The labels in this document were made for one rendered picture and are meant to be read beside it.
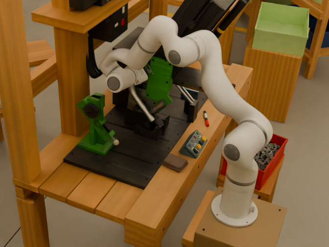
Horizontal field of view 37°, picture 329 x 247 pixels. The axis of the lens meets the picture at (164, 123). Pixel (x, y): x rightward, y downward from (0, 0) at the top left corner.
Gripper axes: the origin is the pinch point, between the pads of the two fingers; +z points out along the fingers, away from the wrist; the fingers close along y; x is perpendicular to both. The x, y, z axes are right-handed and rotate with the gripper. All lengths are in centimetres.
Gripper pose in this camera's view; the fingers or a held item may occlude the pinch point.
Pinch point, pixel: (143, 69)
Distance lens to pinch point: 235.9
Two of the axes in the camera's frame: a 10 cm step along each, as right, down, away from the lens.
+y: -5.2, -8.5, -0.5
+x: -7.7, 4.4, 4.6
